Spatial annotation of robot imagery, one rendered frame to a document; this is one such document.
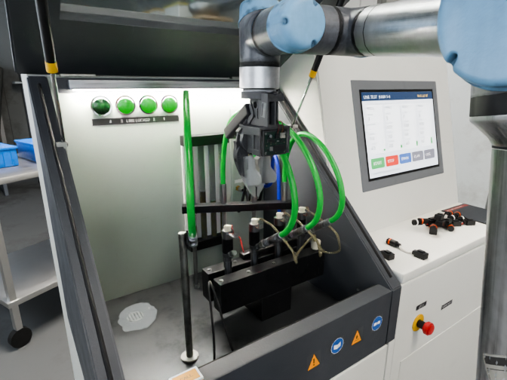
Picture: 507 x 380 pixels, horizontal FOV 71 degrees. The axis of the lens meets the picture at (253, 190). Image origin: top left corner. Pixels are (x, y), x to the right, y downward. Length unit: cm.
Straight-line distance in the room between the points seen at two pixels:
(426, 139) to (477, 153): 126
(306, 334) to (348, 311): 12
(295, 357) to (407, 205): 75
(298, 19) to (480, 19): 33
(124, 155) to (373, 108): 77
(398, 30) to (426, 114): 94
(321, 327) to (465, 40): 64
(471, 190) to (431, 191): 123
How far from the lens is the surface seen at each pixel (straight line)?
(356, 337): 92
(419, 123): 142
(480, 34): 27
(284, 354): 76
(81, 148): 100
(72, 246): 71
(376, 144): 121
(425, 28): 52
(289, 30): 55
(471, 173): 269
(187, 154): 64
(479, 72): 26
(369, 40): 59
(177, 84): 102
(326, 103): 107
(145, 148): 103
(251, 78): 66
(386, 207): 125
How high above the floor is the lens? 143
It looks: 16 degrees down
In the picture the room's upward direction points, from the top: straight up
